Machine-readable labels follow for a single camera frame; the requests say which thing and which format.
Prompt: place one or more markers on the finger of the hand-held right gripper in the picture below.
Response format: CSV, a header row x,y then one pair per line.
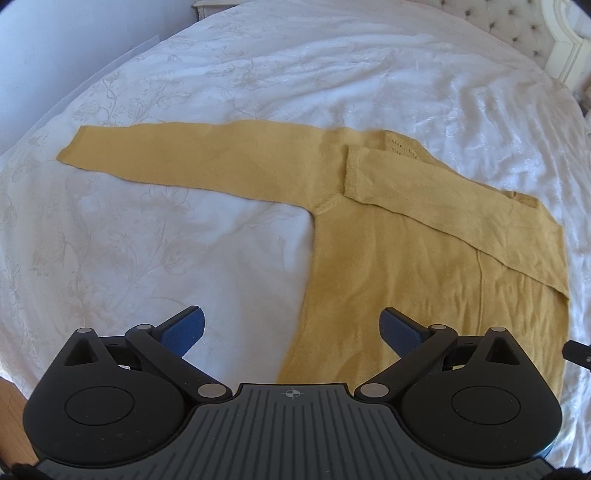
x,y
579,354

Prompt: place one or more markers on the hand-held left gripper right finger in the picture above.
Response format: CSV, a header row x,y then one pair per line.
x,y
399,330

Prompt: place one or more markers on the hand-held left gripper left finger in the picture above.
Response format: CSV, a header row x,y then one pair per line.
x,y
184,330

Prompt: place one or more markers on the white nightstand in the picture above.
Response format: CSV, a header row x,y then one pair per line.
x,y
214,8

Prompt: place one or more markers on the cream tufted headboard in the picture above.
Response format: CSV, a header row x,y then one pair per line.
x,y
517,23

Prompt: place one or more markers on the white embroidered bedspread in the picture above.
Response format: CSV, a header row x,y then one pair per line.
x,y
184,69

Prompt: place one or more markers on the yellow knit sweater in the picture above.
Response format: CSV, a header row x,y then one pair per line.
x,y
392,258

